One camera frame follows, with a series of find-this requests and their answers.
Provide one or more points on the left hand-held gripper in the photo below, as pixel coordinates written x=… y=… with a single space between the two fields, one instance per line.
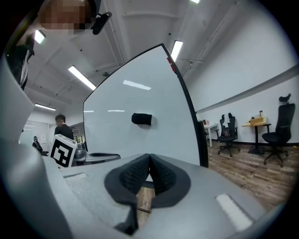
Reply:
x=62 y=151

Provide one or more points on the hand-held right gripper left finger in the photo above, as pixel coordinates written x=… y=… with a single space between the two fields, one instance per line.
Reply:
x=93 y=191

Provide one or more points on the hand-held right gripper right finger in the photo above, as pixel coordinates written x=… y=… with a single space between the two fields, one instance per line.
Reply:
x=201 y=210

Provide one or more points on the black whiteboard eraser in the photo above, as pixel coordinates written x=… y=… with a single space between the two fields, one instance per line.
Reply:
x=141 y=119

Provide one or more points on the large white whiteboard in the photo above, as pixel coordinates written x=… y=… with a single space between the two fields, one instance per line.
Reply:
x=144 y=105

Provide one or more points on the long ceiling light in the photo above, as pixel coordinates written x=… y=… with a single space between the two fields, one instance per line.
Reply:
x=195 y=1
x=45 y=107
x=82 y=77
x=176 y=50
x=39 y=37

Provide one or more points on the white desk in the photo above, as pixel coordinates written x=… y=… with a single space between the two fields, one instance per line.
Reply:
x=210 y=127

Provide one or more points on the small wooden table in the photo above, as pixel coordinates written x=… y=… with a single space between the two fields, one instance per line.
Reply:
x=256 y=130

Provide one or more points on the cardboard box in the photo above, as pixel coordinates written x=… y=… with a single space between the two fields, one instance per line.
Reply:
x=256 y=119

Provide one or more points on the tall black office chair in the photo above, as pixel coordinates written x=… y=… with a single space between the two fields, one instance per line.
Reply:
x=279 y=135

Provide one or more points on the red whiteboard magnet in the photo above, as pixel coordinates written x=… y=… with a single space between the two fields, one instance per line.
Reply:
x=169 y=60
x=172 y=67

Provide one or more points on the person's black top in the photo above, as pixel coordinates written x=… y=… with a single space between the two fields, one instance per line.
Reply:
x=19 y=63

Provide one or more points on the person's head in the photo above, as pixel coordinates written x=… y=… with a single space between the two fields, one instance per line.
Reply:
x=66 y=15

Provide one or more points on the grey wall trim strip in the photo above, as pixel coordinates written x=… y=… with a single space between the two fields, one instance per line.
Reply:
x=252 y=89

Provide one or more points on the black head-worn camera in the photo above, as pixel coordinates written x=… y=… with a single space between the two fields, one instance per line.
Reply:
x=101 y=23

